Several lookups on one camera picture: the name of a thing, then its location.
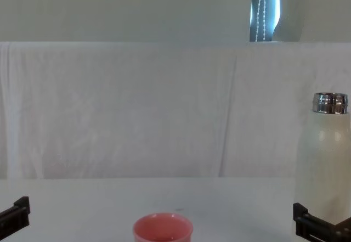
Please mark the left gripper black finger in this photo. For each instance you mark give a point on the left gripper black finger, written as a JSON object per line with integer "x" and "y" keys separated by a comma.
{"x": 20, "y": 211}

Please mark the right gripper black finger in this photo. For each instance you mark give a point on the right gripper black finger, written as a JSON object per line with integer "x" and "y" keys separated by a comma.
{"x": 310, "y": 225}

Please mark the cream vacuum bottle steel neck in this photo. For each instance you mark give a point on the cream vacuum bottle steel neck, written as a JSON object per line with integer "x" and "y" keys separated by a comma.
{"x": 326, "y": 170}

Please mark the white table cloth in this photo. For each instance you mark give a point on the white table cloth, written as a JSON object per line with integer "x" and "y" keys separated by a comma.
{"x": 109, "y": 209}

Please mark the pink cup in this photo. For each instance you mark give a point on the pink cup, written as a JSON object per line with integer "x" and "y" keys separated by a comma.
{"x": 161, "y": 229}

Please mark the white draped backdrop cloth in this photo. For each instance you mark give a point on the white draped backdrop cloth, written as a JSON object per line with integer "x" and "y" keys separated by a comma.
{"x": 137, "y": 110}

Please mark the white curtain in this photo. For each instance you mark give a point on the white curtain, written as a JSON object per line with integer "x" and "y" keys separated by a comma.
{"x": 109, "y": 8}

